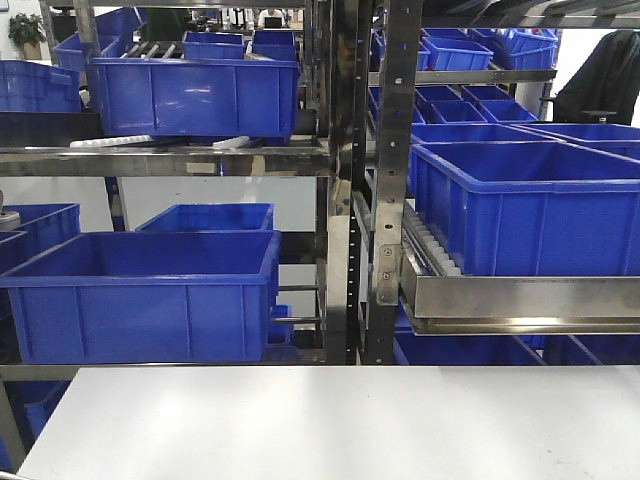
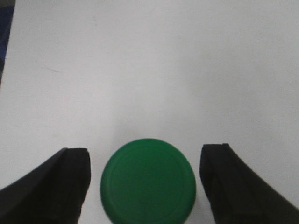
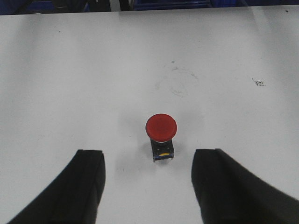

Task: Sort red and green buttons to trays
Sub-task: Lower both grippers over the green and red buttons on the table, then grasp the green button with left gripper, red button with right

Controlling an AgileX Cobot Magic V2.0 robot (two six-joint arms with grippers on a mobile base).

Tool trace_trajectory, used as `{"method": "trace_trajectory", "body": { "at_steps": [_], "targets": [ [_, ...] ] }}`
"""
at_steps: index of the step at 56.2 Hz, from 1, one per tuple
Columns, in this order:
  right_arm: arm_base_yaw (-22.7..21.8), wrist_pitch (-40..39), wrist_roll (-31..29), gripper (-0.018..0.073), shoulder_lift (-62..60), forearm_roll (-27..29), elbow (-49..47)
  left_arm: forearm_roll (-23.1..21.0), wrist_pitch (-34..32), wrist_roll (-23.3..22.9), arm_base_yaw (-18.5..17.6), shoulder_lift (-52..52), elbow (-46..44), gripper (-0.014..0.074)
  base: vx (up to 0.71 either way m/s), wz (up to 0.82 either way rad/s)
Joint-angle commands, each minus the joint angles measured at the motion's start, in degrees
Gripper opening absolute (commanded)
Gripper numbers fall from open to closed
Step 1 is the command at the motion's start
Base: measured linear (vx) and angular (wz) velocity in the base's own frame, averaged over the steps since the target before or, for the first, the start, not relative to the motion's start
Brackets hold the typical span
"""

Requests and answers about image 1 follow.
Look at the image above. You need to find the blue bin behind lower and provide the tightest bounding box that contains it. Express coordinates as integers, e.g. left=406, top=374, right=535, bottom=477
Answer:
left=136, top=203, right=274, bottom=233

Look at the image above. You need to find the blue bin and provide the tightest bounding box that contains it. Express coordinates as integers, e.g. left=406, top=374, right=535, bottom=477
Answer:
left=136, top=203, right=274, bottom=233
left=1, top=60, right=81, bottom=113

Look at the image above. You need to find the large blue bin lower shelf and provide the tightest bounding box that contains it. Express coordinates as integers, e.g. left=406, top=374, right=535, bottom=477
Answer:
left=1, top=230, right=281, bottom=364

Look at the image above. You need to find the large blue bin right rack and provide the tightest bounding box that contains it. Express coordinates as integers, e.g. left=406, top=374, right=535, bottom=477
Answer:
left=411, top=141, right=639, bottom=276

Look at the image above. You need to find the stainless steel rack right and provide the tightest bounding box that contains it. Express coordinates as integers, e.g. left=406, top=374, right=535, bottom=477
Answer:
left=347, top=1, right=639, bottom=366

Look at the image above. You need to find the stainless steel rack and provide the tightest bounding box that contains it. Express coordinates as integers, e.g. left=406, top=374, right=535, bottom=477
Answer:
left=0, top=0, right=361, bottom=471
left=347, top=1, right=639, bottom=366

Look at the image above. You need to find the blue bin upper shelf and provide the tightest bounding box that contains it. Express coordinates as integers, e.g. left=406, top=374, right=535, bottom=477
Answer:
left=91, top=58, right=300, bottom=137

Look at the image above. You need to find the black jacket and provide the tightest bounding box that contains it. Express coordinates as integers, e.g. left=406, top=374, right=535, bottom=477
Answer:
left=553, top=30, right=639, bottom=126

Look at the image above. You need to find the stainless steel rack left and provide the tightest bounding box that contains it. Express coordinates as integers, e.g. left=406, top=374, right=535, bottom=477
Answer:
left=0, top=0, right=361, bottom=471

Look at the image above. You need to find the blue bin far left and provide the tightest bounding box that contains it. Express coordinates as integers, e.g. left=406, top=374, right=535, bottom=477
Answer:
left=1, top=60, right=81, bottom=113

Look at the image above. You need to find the potted plant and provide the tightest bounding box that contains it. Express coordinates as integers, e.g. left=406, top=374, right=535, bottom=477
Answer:
left=8, top=12, right=46, bottom=60

